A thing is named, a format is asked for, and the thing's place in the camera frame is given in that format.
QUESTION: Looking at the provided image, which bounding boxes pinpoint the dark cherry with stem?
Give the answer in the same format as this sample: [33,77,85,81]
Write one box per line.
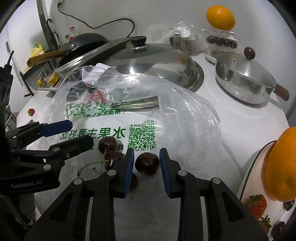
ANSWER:
[131,152,160,199]

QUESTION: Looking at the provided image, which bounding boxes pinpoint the large orange with stem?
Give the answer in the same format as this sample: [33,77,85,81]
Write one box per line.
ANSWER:
[262,126,295,202]

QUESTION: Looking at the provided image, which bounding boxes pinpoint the stray strawberry on table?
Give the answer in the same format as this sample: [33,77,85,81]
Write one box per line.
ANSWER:
[27,108,35,116]

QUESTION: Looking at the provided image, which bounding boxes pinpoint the dark cherry cluster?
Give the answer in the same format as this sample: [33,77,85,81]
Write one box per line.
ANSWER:
[77,136,125,179]

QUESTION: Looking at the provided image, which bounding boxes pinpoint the steel induction cooker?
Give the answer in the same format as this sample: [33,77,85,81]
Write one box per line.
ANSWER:
[38,37,132,92]

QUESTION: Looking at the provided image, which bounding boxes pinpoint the clear plastic bag green print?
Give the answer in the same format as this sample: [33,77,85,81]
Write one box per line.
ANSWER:
[36,64,221,210]

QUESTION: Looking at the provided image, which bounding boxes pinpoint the yellow detergent bottle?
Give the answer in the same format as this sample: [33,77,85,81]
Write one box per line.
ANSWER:
[30,42,46,57]

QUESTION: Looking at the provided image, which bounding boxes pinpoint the white plate with dark rim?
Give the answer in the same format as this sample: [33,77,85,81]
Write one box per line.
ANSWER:
[237,141,295,240]

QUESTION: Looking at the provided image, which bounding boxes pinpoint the black umbrella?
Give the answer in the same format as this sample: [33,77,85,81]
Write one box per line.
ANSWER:
[46,18,59,51]

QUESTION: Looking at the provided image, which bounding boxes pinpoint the oil bottle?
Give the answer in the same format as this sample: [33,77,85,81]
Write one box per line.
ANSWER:
[64,35,70,44]

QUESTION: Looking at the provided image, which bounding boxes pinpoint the large steel wok lid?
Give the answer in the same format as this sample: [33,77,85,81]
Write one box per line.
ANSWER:
[105,36,204,92]

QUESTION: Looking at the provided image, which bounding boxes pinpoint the small steel saucepan with lid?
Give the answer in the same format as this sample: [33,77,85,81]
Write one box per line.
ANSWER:
[215,47,290,105]

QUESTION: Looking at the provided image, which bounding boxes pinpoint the steel condiment cups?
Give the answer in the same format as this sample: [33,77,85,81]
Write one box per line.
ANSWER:
[170,32,192,55]

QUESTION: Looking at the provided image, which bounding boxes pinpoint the crumpled clear plastic bag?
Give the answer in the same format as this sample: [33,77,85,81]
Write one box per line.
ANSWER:
[145,22,204,47]

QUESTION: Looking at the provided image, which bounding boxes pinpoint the clear glass container with cherries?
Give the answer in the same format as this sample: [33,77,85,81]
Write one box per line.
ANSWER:
[202,27,240,64]

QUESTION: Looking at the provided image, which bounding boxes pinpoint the orange on glass container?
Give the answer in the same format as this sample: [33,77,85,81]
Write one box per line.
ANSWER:
[206,5,236,31]

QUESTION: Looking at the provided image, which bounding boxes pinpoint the black wire rack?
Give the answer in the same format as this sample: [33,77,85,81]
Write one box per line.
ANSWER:
[20,66,54,98]

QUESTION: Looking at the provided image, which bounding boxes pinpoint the black wok with yellow handle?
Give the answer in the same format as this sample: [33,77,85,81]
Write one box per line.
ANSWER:
[27,33,109,67]

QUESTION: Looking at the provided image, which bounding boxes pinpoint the black power cable of cooker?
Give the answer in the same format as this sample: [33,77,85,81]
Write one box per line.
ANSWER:
[56,2,136,38]

